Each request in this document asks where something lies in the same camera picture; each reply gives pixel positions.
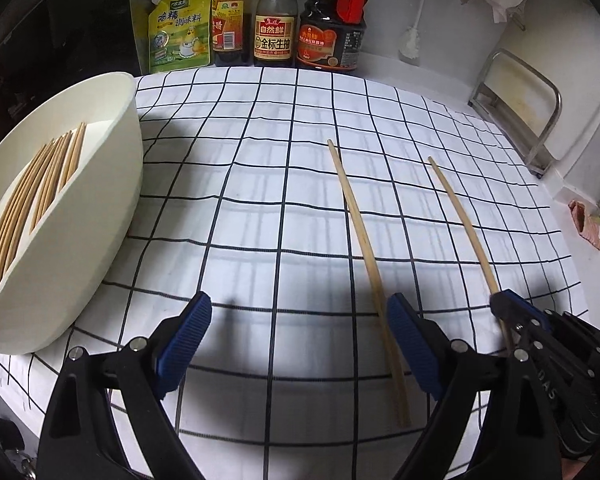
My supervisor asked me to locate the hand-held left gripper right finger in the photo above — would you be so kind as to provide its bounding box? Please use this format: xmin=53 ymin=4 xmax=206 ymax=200
xmin=386 ymin=292 xmax=571 ymax=480

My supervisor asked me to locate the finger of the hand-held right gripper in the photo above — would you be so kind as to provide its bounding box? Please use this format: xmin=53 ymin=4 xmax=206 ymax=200
xmin=489 ymin=293 xmax=529 ymax=347
xmin=499 ymin=289 xmax=554 ymax=329

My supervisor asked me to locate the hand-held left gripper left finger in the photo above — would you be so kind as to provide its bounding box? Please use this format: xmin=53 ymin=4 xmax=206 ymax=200
xmin=39 ymin=291 xmax=213 ymax=480

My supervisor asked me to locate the single wooden chopstick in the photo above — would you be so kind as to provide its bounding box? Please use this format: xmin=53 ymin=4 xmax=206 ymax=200
xmin=327 ymin=139 xmax=412 ymax=429
xmin=427 ymin=155 xmax=516 ymax=356

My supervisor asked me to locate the white round container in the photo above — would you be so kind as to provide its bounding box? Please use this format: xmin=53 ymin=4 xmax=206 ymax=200
xmin=0 ymin=71 xmax=143 ymax=356

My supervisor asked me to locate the pile of wooden chopsticks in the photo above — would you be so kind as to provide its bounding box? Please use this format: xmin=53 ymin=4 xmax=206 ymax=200
xmin=0 ymin=121 xmax=87 ymax=313

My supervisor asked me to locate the pink striped rag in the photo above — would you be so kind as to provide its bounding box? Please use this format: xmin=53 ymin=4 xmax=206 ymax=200
xmin=568 ymin=200 xmax=600 ymax=252

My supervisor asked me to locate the black and white checkered cloth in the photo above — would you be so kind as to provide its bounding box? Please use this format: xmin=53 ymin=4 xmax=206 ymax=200
xmin=0 ymin=66 xmax=588 ymax=480

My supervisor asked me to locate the metal board rack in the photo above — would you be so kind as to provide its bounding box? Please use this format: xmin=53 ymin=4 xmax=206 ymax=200
xmin=467 ymin=49 xmax=563 ymax=178

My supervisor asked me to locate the white cutting board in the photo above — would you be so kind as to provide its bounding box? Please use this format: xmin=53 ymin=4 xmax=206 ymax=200
xmin=480 ymin=0 xmax=600 ymax=206

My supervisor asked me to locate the white dish brush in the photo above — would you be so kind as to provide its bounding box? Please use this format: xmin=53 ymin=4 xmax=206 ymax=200
xmin=397 ymin=0 xmax=431 ymax=63

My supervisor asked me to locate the yellow green seasoning pouch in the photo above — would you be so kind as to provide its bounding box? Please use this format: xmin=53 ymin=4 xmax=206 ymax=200
xmin=147 ymin=0 xmax=215 ymax=75

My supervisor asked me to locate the large dark red cap bottle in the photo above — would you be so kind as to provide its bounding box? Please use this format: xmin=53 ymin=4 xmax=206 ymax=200
xmin=295 ymin=0 xmax=370 ymax=73

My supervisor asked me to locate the yellow cap soy sauce bottle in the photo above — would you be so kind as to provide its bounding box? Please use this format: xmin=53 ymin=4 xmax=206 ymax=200
xmin=252 ymin=0 xmax=301 ymax=67

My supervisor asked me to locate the yellow cap vinegar bottle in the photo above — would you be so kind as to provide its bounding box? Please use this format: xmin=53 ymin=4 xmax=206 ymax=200
xmin=211 ymin=0 xmax=255 ymax=67

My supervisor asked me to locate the black range hood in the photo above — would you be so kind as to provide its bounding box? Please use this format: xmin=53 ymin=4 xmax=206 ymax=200
xmin=0 ymin=0 xmax=131 ymax=111

